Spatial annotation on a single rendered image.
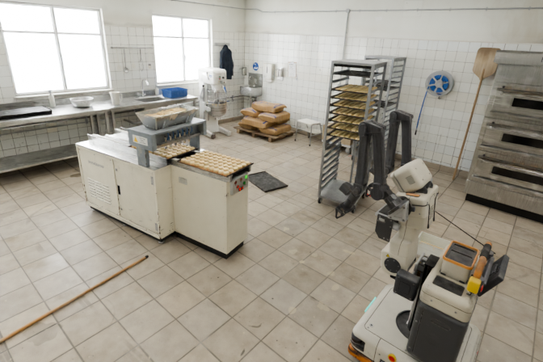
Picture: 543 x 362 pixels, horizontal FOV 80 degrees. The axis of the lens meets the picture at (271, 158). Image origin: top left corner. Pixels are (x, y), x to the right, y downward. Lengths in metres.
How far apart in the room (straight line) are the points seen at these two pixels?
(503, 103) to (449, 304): 3.30
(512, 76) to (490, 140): 0.80
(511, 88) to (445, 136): 1.61
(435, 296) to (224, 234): 1.84
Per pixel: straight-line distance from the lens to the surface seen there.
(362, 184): 1.98
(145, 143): 3.16
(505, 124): 5.00
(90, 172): 4.14
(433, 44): 6.14
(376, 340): 2.44
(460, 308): 2.08
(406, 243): 2.19
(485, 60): 5.94
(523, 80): 4.93
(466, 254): 2.25
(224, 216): 3.03
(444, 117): 6.15
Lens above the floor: 2.03
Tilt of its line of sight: 20 degrees down
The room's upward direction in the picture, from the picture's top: 3 degrees clockwise
